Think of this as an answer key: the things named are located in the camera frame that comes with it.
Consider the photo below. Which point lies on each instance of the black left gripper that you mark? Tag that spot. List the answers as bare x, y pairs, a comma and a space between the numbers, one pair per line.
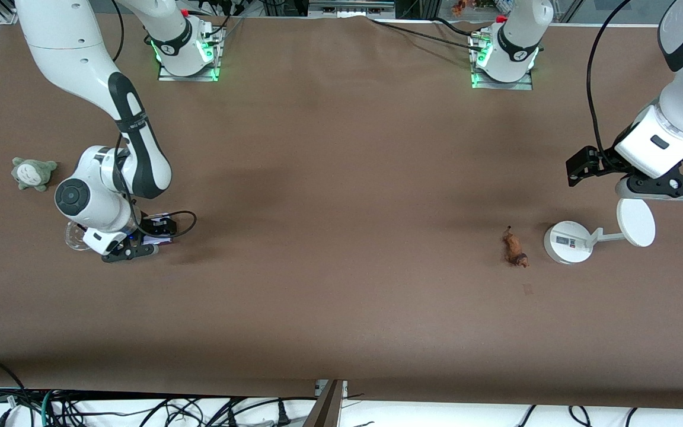
603, 159

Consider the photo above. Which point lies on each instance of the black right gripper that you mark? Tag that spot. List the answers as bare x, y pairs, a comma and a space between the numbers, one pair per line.
150, 227

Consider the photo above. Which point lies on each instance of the brown lion statue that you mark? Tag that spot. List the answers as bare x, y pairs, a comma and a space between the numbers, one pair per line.
514, 248

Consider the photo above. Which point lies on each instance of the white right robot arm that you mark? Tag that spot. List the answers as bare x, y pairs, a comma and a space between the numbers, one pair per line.
80, 53

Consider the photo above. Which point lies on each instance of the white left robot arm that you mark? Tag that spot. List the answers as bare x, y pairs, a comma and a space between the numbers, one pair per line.
519, 35

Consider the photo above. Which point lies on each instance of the white round stand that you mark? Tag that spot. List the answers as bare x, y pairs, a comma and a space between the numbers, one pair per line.
568, 242

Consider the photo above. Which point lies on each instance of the clear plastic cup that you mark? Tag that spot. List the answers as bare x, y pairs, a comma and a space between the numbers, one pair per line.
74, 237

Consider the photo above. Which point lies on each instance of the grey plush toy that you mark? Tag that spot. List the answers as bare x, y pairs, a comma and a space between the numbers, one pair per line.
33, 173

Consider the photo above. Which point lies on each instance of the blue white patterned object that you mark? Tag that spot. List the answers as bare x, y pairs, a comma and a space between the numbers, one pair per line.
504, 5

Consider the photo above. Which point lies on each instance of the brown table cover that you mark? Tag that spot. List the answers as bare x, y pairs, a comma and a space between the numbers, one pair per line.
341, 178

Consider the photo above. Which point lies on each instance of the orange toy figure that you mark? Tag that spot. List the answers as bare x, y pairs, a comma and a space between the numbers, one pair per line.
459, 7

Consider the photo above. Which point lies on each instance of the brown wooden beam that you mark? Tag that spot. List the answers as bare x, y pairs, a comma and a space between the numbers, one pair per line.
325, 409

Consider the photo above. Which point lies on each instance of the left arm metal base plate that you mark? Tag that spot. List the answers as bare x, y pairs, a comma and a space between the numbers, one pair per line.
519, 85

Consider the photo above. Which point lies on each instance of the white metal bracket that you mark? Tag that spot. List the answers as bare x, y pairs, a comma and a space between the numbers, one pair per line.
319, 386

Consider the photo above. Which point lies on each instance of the aluminium frame post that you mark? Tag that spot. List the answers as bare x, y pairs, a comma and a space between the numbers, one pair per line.
7, 10

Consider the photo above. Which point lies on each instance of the grey metal bracket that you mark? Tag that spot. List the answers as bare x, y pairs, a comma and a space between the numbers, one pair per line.
350, 7

